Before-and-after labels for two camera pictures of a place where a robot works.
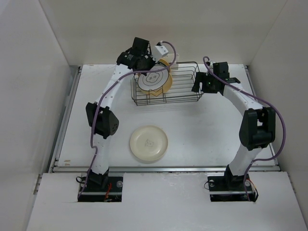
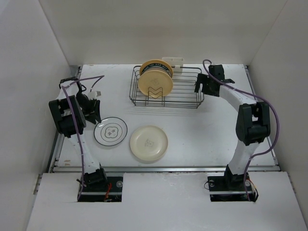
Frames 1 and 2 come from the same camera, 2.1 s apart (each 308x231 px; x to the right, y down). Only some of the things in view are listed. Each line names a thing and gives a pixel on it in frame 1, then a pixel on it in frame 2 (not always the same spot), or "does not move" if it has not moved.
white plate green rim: (154, 80) to (111, 131)
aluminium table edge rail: (56, 169) does not move
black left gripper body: (148, 62) to (88, 106)
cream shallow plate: (148, 143) does not move
